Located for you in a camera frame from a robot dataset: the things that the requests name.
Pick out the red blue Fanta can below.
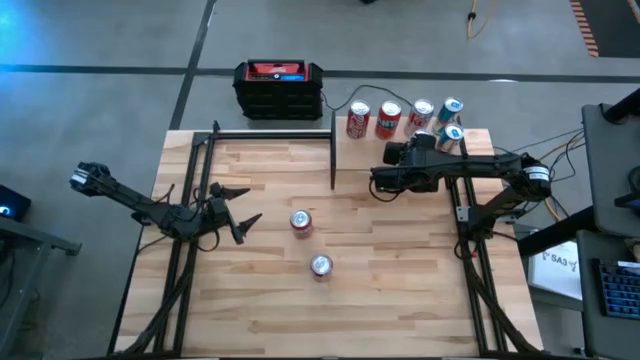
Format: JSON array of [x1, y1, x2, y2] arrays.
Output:
[[374, 99, 403, 141], [289, 209, 315, 240]]

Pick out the black backlit keyboard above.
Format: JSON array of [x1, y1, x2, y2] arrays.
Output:
[[596, 257, 640, 321]]

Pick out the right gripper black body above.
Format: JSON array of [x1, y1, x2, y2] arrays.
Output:
[[370, 148, 443, 196]]

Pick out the black portable power station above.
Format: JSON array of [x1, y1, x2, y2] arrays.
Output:
[[232, 58, 325, 121]]

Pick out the black power cable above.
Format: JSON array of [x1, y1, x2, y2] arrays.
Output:
[[319, 83, 417, 114]]

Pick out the white printed paper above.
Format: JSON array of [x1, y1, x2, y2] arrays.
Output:
[[526, 239, 584, 302]]

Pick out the tangled cables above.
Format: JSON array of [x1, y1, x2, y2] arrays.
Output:
[[492, 127, 586, 224]]

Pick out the black desk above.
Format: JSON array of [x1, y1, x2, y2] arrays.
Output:
[[578, 229, 640, 360]]

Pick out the grey metal desk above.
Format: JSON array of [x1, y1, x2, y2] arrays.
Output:
[[0, 214, 83, 360]]

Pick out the black device blue light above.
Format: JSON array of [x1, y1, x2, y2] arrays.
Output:
[[0, 183, 32, 224]]

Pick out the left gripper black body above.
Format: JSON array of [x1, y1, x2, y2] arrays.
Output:
[[202, 194, 246, 247]]

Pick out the yellow extension cable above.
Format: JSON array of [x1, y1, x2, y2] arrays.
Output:
[[466, 0, 501, 40]]

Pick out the black mat hazard stripe edge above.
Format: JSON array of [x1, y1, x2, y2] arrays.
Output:
[[568, 0, 640, 59]]

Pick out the blue silver slim energy can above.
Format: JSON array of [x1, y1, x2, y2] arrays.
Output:
[[435, 123, 466, 154], [432, 96, 465, 132]]

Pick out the dark grey desk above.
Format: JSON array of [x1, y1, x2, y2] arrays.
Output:
[[579, 87, 640, 239]]

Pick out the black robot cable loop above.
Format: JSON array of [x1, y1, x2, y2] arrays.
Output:
[[368, 177, 401, 204], [197, 227, 222, 254]]

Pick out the red Coca-Cola can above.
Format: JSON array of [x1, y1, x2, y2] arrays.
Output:
[[346, 99, 372, 140], [309, 253, 335, 283]]

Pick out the black aluminium table frame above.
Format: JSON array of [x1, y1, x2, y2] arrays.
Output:
[[107, 119, 546, 359]]

